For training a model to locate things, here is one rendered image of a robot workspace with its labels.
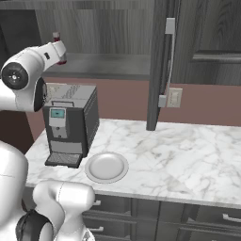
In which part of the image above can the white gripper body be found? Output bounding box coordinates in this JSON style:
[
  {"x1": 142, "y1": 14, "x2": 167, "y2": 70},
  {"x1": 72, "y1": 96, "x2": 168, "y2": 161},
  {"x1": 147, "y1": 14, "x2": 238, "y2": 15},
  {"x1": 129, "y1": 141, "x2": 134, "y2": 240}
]
[{"x1": 51, "y1": 40, "x2": 68, "y2": 65}]

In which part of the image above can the red condiment bottle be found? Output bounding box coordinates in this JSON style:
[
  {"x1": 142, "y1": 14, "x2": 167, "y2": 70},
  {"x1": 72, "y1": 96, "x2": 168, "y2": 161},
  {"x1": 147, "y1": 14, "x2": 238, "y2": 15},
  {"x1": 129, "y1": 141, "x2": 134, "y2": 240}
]
[{"x1": 52, "y1": 31, "x2": 68, "y2": 66}]

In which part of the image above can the grey round plate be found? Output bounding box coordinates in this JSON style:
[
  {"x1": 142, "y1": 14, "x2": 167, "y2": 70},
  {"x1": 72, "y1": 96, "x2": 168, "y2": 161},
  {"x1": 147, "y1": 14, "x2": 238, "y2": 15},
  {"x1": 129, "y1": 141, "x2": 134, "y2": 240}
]
[{"x1": 84, "y1": 151, "x2": 130, "y2": 185}]

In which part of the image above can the dark cupboard door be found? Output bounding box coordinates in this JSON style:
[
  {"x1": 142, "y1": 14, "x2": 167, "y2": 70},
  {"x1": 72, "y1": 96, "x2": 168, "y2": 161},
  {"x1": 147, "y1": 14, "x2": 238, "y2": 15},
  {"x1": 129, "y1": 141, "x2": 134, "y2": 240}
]
[{"x1": 0, "y1": 8, "x2": 43, "y2": 65}]

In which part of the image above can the dark grey coffee machine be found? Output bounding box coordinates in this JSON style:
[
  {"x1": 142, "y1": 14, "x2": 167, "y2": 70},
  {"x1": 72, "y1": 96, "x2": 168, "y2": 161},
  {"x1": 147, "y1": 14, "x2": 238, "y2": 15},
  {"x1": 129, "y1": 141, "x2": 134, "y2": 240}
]
[{"x1": 41, "y1": 83, "x2": 101, "y2": 169}]

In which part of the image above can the grey open cupboard door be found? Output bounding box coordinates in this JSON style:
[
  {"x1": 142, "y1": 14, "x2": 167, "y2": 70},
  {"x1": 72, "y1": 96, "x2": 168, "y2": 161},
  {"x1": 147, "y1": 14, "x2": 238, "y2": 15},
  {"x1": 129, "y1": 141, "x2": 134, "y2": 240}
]
[{"x1": 145, "y1": 0, "x2": 182, "y2": 132}]

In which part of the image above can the grey closed cupboard door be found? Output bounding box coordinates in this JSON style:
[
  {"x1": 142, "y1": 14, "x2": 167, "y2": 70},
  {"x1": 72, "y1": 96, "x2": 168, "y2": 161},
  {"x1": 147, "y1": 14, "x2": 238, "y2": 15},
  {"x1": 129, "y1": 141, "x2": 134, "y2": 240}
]
[{"x1": 171, "y1": 0, "x2": 241, "y2": 87}]

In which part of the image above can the grey drawer front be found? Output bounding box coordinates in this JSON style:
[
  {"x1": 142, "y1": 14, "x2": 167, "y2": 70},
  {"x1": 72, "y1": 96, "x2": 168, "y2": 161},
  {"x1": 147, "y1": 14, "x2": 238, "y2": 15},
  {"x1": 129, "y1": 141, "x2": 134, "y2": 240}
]
[
  {"x1": 82, "y1": 216, "x2": 137, "y2": 241},
  {"x1": 176, "y1": 224, "x2": 241, "y2": 241},
  {"x1": 184, "y1": 202, "x2": 241, "y2": 230},
  {"x1": 84, "y1": 193, "x2": 133, "y2": 220}
]

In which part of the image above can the grey base cupboard door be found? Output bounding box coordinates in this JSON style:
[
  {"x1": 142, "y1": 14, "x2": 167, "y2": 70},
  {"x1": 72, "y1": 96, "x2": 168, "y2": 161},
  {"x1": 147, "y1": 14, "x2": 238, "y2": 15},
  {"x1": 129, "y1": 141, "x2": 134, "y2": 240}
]
[{"x1": 131, "y1": 198, "x2": 162, "y2": 241}]

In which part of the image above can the grey open wall cupboard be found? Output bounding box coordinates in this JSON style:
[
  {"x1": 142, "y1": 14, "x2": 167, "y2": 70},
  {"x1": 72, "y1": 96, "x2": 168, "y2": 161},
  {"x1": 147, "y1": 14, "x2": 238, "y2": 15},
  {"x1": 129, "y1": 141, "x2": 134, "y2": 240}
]
[{"x1": 33, "y1": 0, "x2": 155, "y2": 81}]

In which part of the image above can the grey cupboard door handle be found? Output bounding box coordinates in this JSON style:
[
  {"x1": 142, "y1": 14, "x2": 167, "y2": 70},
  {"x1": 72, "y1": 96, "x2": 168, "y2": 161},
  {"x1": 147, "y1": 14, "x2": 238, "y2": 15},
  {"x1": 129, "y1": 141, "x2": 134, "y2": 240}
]
[{"x1": 157, "y1": 17, "x2": 177, "y2": 108}]

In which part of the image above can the beige wall socket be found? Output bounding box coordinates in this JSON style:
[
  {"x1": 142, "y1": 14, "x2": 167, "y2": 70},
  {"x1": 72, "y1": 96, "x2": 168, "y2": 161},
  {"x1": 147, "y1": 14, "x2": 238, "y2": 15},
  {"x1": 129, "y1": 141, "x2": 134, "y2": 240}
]
[{"x1": 166, "y1": 87, "x2": 184, "y2": 109}]

